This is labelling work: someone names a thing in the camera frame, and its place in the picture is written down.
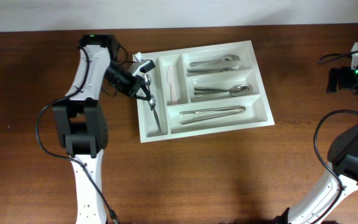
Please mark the metal fork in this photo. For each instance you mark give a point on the metal fork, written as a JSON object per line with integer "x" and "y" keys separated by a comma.
{"x": 224, "y": 58}
{"x": 213, "y": 70}

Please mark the white cutlery tray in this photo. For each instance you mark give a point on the white cutlery tray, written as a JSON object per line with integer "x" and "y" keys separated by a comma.
{"x": 257, "y": 114}

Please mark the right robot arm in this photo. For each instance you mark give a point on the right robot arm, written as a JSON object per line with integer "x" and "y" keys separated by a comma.
{"x": 340, "y": 177}

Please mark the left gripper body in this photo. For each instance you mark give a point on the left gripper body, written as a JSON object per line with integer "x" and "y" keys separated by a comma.
{"x": 125, "y": 83}

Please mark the white plastic knife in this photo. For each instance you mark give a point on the white plastic knife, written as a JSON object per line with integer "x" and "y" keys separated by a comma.
{"x": 171, "y": 81}

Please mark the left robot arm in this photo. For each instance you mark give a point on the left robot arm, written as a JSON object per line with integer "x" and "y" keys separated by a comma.
{"x": 81, "y": 125}

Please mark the metal tongs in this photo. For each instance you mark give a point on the metal tongs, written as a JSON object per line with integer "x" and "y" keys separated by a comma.
{"x": 215, "y": 113}

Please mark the small bent spoon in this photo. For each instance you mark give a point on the small bent spoon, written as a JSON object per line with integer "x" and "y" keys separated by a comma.
{"x": 147, "y": 79}
{"x": 152, "y": 104}

